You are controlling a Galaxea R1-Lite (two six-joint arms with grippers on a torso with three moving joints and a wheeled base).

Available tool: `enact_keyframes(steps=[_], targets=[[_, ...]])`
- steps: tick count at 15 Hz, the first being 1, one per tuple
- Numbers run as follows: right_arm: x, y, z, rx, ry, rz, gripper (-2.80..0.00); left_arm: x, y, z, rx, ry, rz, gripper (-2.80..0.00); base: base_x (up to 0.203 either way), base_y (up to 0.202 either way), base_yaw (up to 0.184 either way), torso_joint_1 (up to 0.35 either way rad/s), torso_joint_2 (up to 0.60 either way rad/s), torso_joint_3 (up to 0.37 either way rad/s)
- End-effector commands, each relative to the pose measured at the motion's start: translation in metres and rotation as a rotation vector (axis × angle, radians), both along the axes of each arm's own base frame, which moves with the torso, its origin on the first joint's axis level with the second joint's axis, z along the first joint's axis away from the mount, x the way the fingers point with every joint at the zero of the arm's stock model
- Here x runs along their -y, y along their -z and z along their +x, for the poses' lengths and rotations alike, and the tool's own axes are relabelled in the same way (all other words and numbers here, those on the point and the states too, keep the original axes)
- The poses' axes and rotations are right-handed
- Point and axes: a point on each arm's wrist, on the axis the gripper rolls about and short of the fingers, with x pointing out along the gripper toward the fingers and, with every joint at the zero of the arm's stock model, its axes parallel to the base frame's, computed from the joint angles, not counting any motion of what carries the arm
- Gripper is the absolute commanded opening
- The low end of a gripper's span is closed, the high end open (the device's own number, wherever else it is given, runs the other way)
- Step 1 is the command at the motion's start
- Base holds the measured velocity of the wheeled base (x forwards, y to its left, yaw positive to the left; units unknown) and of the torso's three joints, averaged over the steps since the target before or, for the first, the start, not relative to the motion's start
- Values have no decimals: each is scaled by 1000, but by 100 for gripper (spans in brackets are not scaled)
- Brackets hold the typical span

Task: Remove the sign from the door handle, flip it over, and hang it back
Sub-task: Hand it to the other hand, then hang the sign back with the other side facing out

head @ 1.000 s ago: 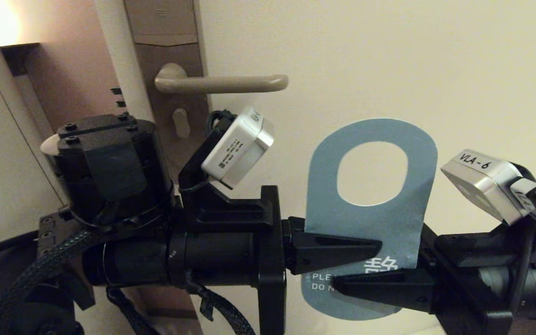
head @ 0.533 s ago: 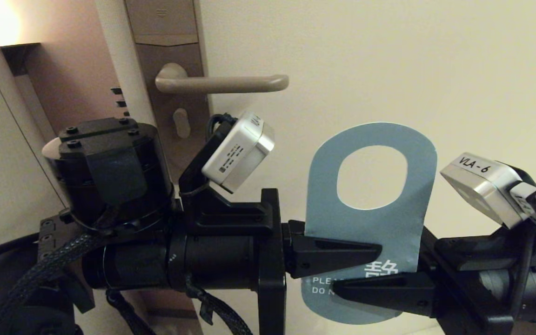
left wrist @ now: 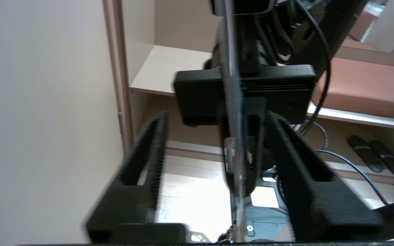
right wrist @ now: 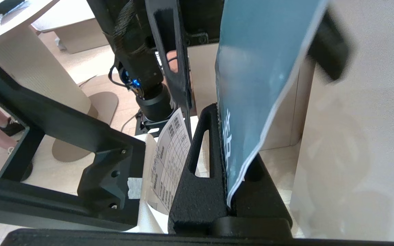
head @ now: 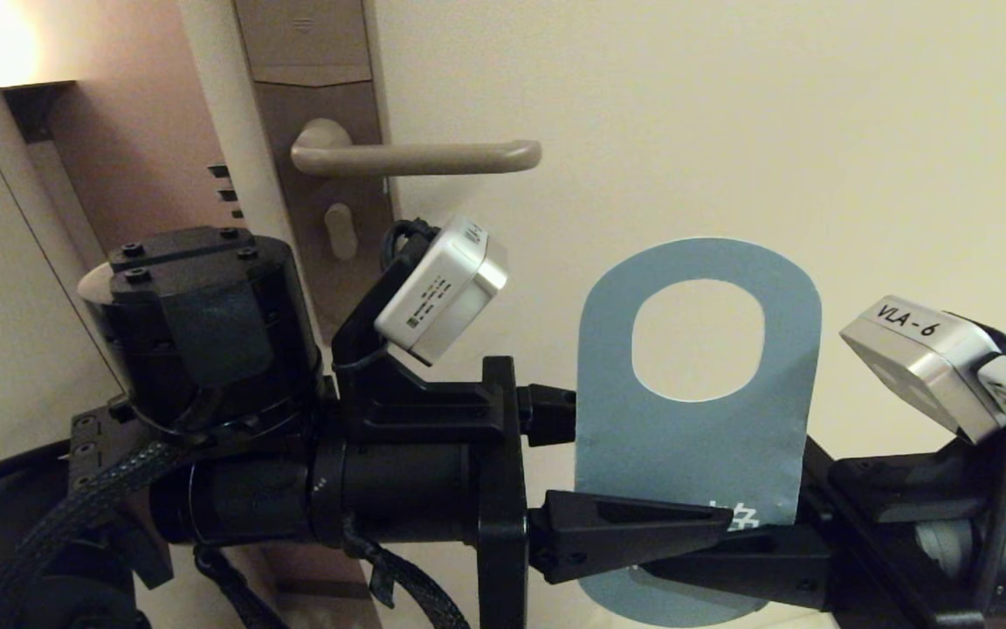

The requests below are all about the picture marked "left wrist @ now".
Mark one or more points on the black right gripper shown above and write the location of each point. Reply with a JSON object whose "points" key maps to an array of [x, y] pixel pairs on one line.
{"points": [[200, 95]]}

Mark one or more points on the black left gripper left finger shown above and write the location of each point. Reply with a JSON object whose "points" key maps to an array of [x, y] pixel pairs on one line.
{"points": [[132, 198]]}

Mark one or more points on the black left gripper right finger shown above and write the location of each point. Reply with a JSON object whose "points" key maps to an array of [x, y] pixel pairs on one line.
{"points": [[320, 205]]}

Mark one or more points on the blue do-not-disturb door hanger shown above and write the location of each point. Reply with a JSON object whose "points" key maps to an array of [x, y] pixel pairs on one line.
{"points": [[234, 102]]}

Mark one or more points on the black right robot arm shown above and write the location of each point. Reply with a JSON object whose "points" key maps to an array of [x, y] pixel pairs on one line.
{"points": [[337, 20]]}

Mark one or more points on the cream white door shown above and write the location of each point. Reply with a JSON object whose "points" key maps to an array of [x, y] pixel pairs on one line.
{"points": [[46, 119]]}

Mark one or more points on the dark grey slipper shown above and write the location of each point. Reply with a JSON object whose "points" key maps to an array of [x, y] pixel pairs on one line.
{"points": [[364, 153], [388, 159]]}

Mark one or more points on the beige open shelf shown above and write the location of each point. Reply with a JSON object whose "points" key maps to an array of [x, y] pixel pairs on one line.
{"points": [[169, 68]]}

